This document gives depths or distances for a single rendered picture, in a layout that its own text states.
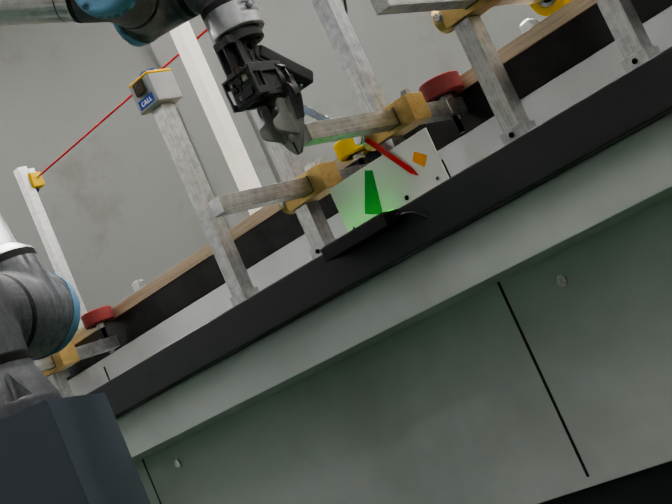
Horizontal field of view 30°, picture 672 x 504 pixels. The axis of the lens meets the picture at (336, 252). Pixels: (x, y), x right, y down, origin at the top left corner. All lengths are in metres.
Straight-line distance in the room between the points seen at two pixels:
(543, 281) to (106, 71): 4.42
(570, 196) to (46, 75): 4.83
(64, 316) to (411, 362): 0.77
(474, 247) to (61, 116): 4.56
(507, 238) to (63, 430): 0.80
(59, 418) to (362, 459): 1.03
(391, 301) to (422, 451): 0.44
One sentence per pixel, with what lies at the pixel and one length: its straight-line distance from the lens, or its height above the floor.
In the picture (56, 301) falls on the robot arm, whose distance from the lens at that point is 2.12.
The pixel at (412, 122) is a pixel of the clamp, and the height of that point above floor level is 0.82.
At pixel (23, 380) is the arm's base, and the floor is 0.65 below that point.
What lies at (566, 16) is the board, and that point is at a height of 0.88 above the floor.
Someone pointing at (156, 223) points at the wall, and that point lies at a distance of 6.29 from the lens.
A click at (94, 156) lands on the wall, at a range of 6.43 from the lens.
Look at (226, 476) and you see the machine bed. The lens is 3.06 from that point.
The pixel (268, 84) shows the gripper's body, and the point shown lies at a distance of 1.97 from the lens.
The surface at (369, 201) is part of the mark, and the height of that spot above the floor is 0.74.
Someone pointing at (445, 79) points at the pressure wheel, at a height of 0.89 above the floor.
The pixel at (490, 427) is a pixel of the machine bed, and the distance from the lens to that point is 2.48.
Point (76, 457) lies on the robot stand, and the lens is 1.84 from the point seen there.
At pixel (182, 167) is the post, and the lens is 2.59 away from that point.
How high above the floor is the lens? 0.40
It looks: 7 degrees up
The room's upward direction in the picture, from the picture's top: 24 degrees counter-clockwise
